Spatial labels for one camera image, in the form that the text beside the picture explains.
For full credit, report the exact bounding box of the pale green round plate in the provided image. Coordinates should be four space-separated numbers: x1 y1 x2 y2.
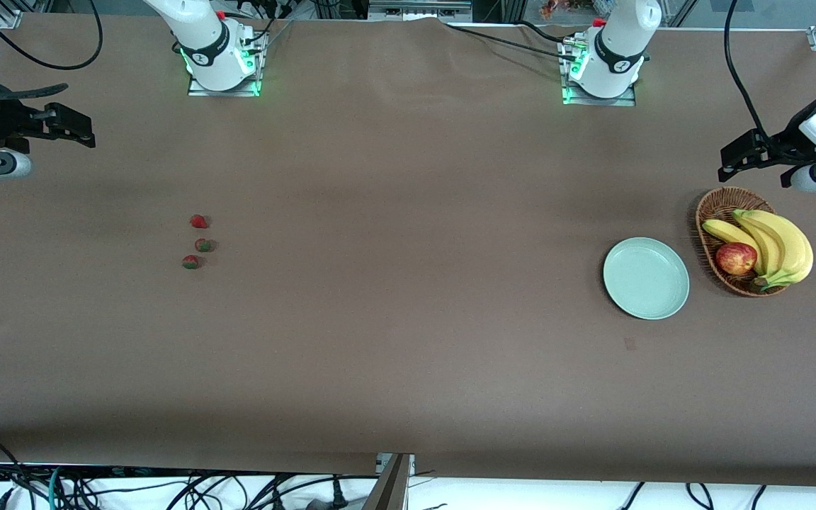
603 237 691 321

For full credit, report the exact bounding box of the brown wicker basket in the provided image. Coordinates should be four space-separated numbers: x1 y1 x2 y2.
696 186 795 298

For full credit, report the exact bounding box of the red apple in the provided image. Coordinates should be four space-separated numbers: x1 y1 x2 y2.
715 242 759 276

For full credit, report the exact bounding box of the yellow banana bunch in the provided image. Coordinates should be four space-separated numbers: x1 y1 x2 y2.
703 209 814 291

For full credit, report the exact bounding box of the small orange red clutter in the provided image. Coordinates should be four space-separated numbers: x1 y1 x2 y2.
539 0 593 18

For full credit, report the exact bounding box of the large table cover sheet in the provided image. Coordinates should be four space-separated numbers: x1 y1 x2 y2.
0 13 816 488

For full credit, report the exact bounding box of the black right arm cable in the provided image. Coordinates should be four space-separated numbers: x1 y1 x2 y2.
0 0 106 101

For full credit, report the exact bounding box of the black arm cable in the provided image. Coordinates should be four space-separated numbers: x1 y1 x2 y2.
725 0 771 142
0 0 106 101

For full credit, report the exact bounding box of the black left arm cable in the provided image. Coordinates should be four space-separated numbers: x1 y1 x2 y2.
725 0 771 142

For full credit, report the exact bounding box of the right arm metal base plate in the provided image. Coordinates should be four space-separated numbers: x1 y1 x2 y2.
187 32 261 98

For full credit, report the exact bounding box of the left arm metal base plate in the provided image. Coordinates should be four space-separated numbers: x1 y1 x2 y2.
560 39 637 107

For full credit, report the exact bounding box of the short black base cable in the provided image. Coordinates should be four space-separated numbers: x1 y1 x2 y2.
518 20 568 43

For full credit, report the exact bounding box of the long black base cable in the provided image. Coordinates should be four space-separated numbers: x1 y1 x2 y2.
443 23 579 61

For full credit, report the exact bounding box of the grey metal rail unit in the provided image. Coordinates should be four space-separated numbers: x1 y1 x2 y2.
368 0 472 22

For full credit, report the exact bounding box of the brown metal post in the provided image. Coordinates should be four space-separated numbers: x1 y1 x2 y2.
362 453 416 510

